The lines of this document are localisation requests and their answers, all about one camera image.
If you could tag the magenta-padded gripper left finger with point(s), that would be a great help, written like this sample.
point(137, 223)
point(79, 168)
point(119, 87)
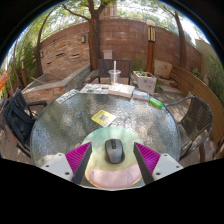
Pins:
point(78, 156)

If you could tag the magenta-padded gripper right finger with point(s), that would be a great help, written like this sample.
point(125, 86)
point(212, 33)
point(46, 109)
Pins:
point(148, 156)

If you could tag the grey computer mouse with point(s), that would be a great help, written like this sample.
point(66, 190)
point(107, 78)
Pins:
point(114, 151)

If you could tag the green and pink mouse pad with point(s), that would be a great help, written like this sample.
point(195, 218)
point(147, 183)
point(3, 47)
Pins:
point(110, 175)

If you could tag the yellow card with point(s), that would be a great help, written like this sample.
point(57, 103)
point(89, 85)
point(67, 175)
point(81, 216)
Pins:
point(103, 118)

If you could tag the green marker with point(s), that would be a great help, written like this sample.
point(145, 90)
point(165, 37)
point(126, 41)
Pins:
point(155, 102)

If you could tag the dark wicker chair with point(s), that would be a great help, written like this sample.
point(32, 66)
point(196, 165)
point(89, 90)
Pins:
point(196, 120)

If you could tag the small white booklet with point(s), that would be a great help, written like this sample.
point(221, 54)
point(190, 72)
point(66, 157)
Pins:
point(140, 95)

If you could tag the colourful open magazine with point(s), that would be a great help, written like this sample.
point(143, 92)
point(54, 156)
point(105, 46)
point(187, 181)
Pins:
point(94, 88)

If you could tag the black bag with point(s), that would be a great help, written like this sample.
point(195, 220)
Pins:
point(16, 121)

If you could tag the thick white book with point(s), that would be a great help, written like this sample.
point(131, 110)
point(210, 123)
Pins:
point(121, 90)

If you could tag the black slatted chair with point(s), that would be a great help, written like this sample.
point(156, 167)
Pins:
point(20, 113)

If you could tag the stone planter with plant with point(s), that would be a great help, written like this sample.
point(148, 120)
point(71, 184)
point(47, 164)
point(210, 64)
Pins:
point(146, 83)

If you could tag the stone counter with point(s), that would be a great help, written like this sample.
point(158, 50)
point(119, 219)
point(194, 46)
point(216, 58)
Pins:
point(50, 86)

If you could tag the curved wooden bench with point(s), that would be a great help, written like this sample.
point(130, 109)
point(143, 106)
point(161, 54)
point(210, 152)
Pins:
point(200, 88)

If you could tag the clear plastic cup with straw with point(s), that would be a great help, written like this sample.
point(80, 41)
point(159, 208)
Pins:
point(114, 76)

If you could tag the beige stone slab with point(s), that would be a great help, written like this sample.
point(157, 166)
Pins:
point(163, 69)

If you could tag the dark wooden slatted chair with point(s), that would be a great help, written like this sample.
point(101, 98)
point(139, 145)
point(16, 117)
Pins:
point(105, 66)

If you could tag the thick tree trunk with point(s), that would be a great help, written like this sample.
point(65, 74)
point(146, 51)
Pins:
point(94, 43)

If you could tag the thin tree trunk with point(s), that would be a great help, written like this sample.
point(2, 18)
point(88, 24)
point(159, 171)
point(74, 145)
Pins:
point(181, 40)

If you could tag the grey wall box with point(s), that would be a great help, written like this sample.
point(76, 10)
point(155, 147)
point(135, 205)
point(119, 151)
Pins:
point(107, 54)

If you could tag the wooden garden lamp post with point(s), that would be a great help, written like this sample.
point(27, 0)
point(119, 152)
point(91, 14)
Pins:
point(150, 50)

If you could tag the wall lamp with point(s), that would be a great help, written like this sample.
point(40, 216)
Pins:
point(83, 38)

